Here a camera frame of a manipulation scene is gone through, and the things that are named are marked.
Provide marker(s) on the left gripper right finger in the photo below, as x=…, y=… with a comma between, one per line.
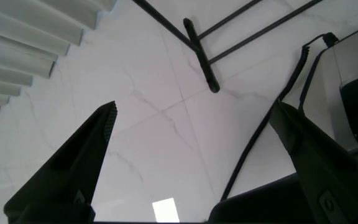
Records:
x=331, y=183

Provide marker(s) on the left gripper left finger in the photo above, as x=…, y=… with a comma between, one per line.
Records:
x=64, y=183

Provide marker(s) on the black clothes rack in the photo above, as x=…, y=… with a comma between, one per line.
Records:
x=202, y=56

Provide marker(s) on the white curtain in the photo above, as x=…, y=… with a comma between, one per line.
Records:
x=17, y=37

